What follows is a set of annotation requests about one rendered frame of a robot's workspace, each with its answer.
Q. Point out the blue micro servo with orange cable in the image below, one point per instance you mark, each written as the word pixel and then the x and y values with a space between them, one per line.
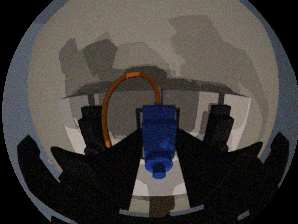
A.
pixel 159 128

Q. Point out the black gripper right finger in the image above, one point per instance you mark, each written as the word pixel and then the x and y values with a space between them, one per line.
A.
pixel 204 167

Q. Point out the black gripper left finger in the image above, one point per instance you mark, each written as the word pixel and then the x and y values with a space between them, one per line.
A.
pixel 114 170

